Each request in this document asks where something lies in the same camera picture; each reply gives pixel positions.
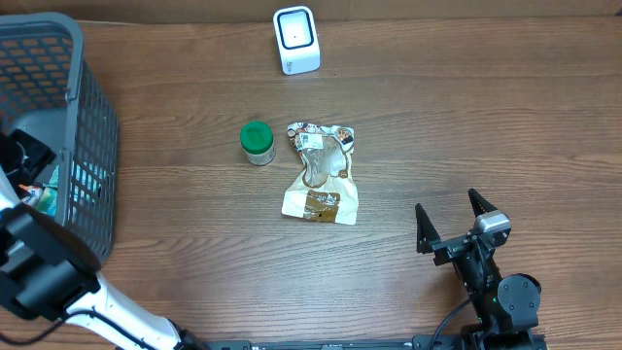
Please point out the teal white packet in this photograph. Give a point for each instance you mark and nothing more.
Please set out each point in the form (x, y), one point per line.
(43, 196)

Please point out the beige clear snack pouch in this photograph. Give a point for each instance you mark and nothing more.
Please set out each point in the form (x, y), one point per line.
(324, 191)

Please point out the grey plastic mesh basket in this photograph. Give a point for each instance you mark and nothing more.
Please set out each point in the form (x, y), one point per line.
(49, 92)

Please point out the green lid white jar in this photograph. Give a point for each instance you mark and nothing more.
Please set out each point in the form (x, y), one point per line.
(257, 141)

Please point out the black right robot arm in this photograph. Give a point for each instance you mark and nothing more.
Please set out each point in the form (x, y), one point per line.
(499, 312)

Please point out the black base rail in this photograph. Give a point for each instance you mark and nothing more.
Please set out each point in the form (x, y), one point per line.
(316, 345)

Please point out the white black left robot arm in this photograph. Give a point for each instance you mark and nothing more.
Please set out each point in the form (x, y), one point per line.
(47, 271)

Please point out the white barcode scanner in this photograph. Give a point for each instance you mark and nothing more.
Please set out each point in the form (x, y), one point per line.
(297, 40)

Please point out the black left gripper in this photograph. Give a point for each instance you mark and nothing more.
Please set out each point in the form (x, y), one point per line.
(39, 156)

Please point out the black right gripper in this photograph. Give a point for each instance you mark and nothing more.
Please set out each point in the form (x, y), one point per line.
(450, 249)

